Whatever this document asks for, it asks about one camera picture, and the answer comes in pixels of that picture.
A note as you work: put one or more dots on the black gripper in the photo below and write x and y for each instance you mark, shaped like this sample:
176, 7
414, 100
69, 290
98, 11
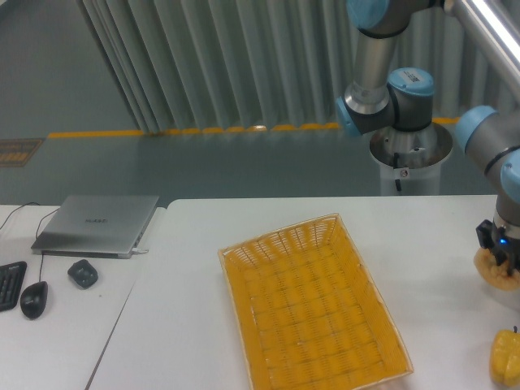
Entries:
502, 240

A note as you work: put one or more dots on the triangular bread pastry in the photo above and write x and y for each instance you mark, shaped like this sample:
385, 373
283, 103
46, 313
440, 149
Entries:
498, 276

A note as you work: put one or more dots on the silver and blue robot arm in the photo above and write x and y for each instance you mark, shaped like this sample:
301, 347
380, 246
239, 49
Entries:
395, 108

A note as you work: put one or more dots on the yellow woven basket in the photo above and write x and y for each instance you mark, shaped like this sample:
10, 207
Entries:
308, 311

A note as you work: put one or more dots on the yellow bell pepper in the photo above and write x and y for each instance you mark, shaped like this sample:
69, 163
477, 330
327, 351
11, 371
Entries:
504, 358

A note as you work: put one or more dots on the grey pleated curtain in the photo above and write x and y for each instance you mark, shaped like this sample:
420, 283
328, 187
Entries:
227, 64

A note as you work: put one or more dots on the small black gadget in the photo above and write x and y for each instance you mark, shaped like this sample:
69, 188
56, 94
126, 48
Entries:
83, 274

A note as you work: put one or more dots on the silver closed laptop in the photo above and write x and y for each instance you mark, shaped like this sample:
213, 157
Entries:
97, 226

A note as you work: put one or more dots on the black computer mouse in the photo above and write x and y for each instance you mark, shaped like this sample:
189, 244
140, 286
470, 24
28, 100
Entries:
33, 300

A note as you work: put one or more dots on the black keyboard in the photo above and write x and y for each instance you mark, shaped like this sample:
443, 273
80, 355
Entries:
12, 278

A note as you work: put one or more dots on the white cylindrical robot pedestal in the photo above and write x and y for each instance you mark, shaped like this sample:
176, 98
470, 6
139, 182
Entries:
410, 163

